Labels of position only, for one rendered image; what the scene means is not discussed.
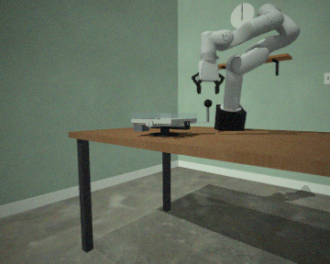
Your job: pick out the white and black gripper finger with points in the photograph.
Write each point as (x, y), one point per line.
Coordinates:
(217, 83)
(197, 83)

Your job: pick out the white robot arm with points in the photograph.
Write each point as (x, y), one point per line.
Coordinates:
(269, 18)

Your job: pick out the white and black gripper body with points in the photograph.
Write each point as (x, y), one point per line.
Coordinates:
(208, 70)

